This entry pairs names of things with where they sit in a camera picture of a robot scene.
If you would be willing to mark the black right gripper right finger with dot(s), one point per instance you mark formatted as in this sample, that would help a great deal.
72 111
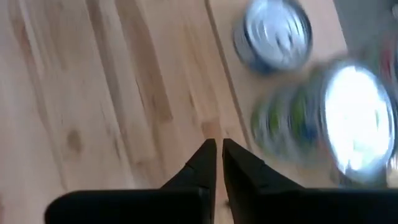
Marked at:
295 207

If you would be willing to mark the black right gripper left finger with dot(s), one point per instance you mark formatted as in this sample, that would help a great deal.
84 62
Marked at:
140 207

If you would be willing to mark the white green label seafood can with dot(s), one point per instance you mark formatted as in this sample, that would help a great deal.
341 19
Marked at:
270 124
357 121

